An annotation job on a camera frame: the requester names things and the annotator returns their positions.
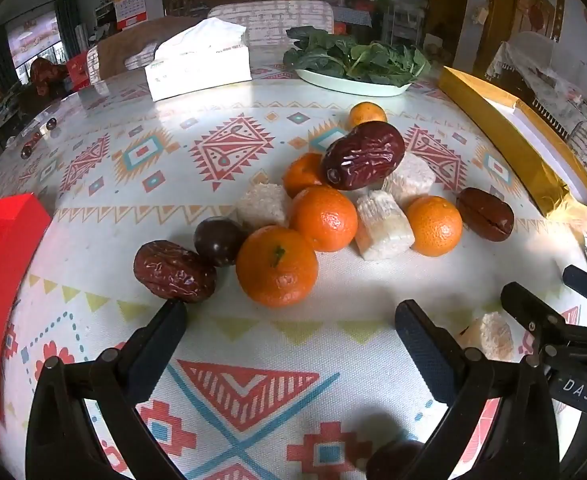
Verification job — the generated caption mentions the dark purple passion fruit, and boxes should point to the dark purple passion fruit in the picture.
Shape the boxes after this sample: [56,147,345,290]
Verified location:
[194,216,246,267]

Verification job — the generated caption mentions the striped chair back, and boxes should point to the striped chair back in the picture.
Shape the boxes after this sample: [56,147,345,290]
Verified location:
[207,0,335,49]

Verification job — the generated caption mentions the white tissue box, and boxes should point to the white tissue box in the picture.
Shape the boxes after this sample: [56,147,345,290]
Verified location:
[144,17,252,102]

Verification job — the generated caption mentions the orange mandarin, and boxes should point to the orange mandarin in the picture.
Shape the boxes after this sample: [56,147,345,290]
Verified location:
[289,186,359,253]
[283,152,330,198]
[236,225,320,309]
[406,195,463,257]
[348,102,388,131]

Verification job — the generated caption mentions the red gift box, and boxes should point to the red gift box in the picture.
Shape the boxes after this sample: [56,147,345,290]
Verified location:
[66,52,92,93]

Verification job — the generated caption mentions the dark green curtain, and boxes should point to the dark green curtain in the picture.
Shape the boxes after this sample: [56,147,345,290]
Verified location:
[54,0,82,60]

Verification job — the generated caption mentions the yellow box lid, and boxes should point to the yellow box lid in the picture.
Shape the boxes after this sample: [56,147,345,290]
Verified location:
[438,66,587,223]

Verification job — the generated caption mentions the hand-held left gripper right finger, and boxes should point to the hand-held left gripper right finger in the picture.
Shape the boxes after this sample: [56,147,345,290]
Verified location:
[395,300,560,480]

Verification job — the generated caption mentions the white oval plate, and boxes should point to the white oval plate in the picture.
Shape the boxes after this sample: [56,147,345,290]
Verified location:
[296,67,414,97]

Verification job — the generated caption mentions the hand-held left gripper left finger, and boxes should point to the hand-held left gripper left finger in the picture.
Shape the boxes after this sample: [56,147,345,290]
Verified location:
[26,300,189,480]

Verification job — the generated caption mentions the large red jujube date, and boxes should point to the large red jujube date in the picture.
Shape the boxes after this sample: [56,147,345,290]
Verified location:
[321,121,405,191]

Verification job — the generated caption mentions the white corn cob piece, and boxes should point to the white corn cob piece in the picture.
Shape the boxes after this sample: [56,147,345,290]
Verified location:
[356,190,416,261]
[382,151,451,208]
[457,311,515,362]
[236,183,292,231]

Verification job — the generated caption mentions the green leafy vegetables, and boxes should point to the green leafy vegetables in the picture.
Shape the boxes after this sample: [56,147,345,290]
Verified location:
[283,26,432,86]

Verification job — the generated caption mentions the sideboard with white cloth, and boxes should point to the sideboard with white cloth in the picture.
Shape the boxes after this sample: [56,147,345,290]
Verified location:
[487,40,587,138]

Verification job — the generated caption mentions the window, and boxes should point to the window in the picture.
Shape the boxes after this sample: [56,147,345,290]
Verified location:
[6,2,65,70]

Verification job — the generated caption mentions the brown chair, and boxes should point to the brown chair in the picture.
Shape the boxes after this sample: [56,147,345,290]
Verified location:
[87,16,209,84]

